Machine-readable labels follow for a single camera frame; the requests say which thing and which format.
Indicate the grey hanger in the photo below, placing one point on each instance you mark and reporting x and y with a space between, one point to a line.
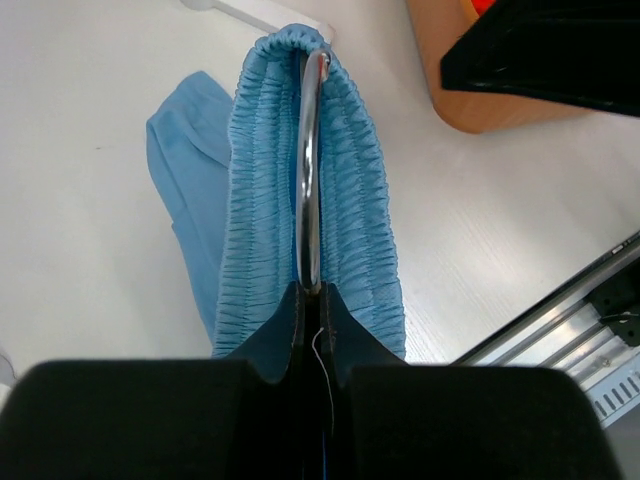
314 72

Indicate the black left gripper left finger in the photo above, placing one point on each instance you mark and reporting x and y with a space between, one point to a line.
231 418

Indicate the light blue shorts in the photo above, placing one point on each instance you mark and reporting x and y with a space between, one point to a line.
224 166

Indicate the orange plastic basket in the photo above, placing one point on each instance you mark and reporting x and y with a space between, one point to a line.
437 25

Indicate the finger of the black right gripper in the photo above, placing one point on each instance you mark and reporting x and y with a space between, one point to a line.
580 53

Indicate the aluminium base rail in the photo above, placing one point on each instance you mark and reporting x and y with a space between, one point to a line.
588 328

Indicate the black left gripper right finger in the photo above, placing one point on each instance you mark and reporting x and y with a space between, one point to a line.
392 420

